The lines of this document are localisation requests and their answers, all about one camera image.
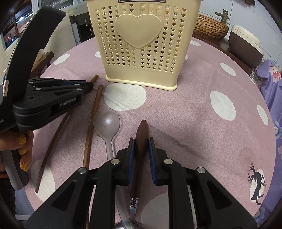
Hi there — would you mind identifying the brown wooden chopstick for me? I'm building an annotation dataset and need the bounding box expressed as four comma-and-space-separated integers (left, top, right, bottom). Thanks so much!
83, 85, 103, 169
34, 74, 100, 193

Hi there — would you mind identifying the translucent plastic spoon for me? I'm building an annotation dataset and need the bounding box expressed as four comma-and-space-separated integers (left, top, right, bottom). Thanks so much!
94, 108, 133, 228

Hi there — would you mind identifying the steel spoon brown handle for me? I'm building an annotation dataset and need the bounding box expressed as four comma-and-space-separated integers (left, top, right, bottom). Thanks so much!
129, 120, 149, 228

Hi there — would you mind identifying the person left hand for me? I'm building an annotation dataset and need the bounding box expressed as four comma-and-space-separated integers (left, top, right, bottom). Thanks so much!
1, 131, 33, 172

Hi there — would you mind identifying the dark wooden stool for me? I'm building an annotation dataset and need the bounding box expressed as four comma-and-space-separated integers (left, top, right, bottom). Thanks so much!
30, 51, 54, 79

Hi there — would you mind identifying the water dispenser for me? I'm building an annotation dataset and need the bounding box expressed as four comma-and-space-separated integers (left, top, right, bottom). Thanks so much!
69, 4, 95, 45

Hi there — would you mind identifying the pink polka dot tablecloth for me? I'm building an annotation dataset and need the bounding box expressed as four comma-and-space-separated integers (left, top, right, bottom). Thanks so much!
25, 38, 276, 228

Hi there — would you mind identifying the beige plastic utensil holder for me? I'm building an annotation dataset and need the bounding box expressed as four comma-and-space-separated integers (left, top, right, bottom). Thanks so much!
87, 0, 201, 91

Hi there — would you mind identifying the purple floral cloth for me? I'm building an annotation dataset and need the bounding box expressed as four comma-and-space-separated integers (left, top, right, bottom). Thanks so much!
255, 59, 281, 226

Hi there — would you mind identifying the brown white rice cooker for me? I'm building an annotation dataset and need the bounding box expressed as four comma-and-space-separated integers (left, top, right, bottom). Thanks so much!
228, 24, 264, 68

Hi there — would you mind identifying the woven basin sink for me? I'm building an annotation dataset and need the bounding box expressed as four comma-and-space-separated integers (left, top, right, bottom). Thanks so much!
193, 14, 229, 41

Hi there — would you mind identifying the brass faucet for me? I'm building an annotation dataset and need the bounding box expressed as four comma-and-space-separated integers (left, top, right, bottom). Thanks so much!
215, 10, 229, 24

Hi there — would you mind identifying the black camera unit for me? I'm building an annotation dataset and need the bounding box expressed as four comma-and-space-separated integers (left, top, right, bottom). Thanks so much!
0, 5, 67, 192

